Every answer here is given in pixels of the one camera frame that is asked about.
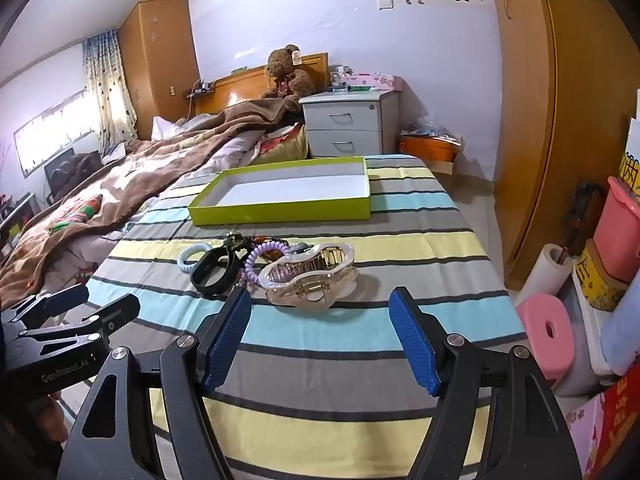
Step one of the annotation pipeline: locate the red patterned cloth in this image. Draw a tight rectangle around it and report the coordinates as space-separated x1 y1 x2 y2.
257 127 305 161

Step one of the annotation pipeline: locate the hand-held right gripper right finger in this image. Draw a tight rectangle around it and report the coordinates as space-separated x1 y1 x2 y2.
389 286 583 480

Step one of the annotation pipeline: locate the pink plastic bucket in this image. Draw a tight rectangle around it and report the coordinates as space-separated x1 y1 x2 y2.
592 176 640 283

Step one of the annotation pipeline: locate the dark umbrella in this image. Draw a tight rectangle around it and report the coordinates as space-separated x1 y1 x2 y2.
572 182 606 256

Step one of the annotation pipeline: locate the black power strip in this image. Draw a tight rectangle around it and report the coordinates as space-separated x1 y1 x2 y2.
185 77 216 97

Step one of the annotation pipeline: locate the patterned curtain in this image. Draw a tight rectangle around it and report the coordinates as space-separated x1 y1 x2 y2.
81 30 138 156

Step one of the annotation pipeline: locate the large wooden wardrobe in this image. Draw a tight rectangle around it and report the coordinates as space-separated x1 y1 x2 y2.
487 0 640 291

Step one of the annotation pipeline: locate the purple spiral hair tie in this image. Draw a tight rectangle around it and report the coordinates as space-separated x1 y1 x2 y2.
242 240 291 286

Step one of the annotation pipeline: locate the brown blanket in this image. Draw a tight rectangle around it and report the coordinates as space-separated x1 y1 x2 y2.
0 97 301 311

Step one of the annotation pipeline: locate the red beaded bracelet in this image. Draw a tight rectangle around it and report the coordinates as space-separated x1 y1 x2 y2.
235 234 271 288

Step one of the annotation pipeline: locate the pink plastic stool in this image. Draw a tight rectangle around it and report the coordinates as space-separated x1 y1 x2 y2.
515 293 576 386

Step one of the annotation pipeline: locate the clear plastic bag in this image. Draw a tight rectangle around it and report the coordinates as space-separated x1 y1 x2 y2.
402 116 461 141

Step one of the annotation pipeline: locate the tall wooden cabinet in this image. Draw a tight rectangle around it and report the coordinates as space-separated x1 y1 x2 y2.
118 0 201 141

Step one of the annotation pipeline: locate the light blue spiral hair tie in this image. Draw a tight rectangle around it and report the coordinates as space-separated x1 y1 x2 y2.
178 244 213 275

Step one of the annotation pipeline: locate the window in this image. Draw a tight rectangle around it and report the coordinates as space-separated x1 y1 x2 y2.
12 87 101 178

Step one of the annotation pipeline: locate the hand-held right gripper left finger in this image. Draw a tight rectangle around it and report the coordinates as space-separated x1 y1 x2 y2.
59 287 253 480

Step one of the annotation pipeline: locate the pink floral box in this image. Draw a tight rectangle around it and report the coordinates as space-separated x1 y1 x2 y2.
345 74 403 92

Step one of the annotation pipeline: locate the wooden headboard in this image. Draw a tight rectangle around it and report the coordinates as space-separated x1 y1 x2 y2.
195 52 329 116

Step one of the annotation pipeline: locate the red printed box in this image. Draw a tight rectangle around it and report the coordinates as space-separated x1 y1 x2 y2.
590 375 640 480

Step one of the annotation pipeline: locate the person's left hand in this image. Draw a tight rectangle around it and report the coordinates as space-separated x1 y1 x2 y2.
29 386 69 443

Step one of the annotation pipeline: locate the black wristband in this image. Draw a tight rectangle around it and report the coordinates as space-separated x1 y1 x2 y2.
190 246 241 297

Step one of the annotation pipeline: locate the white paper roll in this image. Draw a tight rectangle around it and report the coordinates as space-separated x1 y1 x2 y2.
515 243 573 306

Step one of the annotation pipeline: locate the brown teddy bear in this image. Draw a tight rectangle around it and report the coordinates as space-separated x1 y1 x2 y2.
260 45 316 111

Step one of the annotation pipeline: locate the yellow mattress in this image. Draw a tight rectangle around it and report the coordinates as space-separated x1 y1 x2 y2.
255 122 311 166

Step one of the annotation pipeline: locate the orange box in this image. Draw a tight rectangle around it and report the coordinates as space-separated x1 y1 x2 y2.
400 135 463 163

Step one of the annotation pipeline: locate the green shallow box tray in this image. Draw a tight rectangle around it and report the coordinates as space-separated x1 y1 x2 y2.
188 156 372 227

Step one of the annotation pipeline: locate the black monitor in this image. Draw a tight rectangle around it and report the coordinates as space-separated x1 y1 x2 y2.
44 152 103 206

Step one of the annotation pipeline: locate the white drawer nightstand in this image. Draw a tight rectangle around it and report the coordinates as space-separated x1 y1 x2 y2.
299 90 402 158

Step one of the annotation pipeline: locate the white pillow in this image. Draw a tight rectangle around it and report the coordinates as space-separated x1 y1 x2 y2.
150 116 186 142

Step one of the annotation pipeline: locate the yellow printed box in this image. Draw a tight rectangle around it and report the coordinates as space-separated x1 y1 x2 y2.
575 240 631 311

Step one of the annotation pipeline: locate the clear hair claw clip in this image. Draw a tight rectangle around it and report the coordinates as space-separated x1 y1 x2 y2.
258 242 360 314

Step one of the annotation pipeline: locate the pink floral bag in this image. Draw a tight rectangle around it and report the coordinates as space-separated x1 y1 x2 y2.
562 395 606 480

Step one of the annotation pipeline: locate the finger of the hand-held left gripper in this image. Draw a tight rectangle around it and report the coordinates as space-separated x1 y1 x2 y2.
19 293 141 358
0 284 90 332

